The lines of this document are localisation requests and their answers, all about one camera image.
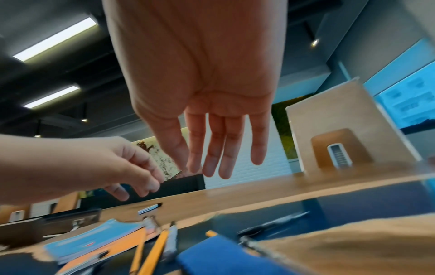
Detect orange spiral notebook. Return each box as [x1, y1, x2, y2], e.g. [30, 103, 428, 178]
[56, 227, 149, 275]

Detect wooden table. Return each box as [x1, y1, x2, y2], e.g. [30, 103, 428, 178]
[0, 161, 435, 275]

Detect brown wooden chair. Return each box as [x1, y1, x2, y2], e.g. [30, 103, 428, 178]
[310, 128, 375, 169]
[50, 191, 81, 214]

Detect blue eraser block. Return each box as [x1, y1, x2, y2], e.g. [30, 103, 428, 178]
[176, 234, 297, 275]

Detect blue orange notebook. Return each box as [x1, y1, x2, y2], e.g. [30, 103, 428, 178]
[44, 218, 145, 265]

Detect linear ceiling light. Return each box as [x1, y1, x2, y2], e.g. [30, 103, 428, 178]
[22, 85, 81, 109]
[12, 16, 99, 63]

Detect bunch of yellow pencils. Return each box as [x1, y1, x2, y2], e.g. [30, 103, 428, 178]
[129, 229, 218, 275]

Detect dark wooden box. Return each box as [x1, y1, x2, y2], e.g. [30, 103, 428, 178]
[0, 207, 103, 249]

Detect brown metal-framed board panel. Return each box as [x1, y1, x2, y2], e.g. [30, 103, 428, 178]
[285, 76, 424, 175]

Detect green foliage wall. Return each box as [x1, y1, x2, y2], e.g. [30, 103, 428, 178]
[271, 92, 315, 160]

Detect person's left hand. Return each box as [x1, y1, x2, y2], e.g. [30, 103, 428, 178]
[0, 134, 167, 206]

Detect window with building view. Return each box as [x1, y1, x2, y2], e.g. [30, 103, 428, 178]
[362, 37, 435, 135]

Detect grey clear pen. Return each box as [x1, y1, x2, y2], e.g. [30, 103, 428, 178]
[236, 211, 311, 237]

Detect silver ballpoint pens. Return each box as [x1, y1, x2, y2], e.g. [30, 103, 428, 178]
[237, 236, 283, 260]

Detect person's right hand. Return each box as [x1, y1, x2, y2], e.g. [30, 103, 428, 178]
[101, 0, 290, 180]

